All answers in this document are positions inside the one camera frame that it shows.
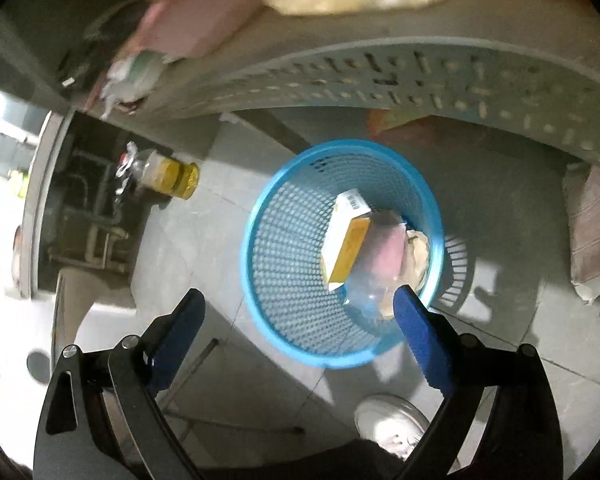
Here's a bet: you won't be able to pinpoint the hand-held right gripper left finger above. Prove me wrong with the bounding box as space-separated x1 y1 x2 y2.
32 287 206 480

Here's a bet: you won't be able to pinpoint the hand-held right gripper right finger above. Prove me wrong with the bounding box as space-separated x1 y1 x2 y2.
392 284 563 480

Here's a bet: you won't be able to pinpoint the beige wrapper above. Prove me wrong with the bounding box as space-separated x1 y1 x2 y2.
392 229 431 318

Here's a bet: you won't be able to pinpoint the clear plastic container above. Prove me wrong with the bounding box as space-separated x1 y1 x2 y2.
347 210 411 318

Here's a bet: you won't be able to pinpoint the yellow cardboard box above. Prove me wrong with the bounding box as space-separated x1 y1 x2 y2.
320 189 372 292

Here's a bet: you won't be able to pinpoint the blue plastic basket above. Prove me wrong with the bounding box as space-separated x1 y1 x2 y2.
242 140 443 368

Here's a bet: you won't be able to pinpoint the person's white shoe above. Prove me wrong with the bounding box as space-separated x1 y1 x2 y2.
355 395 431 461

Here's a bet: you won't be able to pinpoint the person's black pants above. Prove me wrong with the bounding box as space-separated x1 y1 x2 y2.
300 437 411 480

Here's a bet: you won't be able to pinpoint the concrete counter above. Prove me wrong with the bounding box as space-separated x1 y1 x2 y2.
17 107 78 301

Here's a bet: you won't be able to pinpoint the cooking oil bottle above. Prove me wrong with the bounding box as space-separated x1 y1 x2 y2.
115 142 200 201

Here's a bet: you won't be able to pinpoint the pinkish woven sack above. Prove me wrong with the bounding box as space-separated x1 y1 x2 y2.
570 165 600 306

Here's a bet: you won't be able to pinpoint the perforated metal shelf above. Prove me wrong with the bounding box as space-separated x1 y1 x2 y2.
70 0 600 176

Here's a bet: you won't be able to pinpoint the pink basin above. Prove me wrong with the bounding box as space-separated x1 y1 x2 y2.
122 0 266 61

